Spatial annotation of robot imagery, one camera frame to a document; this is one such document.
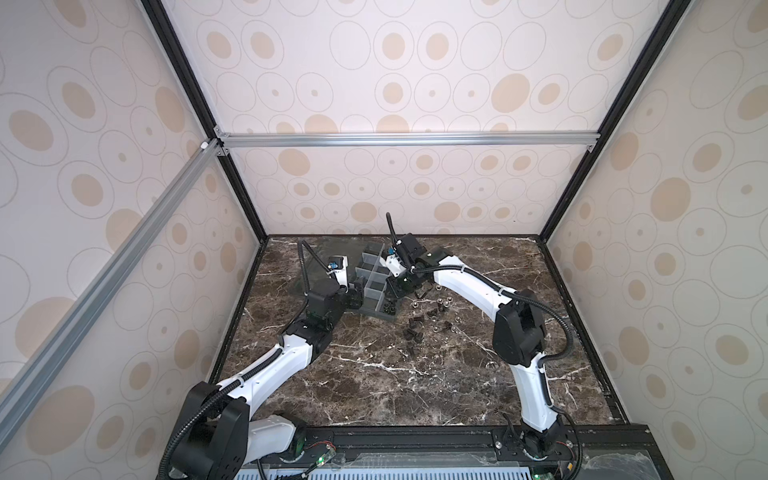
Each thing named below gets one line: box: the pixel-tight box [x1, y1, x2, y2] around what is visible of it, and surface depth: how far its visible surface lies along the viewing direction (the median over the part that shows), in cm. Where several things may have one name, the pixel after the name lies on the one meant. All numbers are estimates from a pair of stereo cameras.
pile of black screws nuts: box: [404, 284, 462, 343], surface depth 99 cm
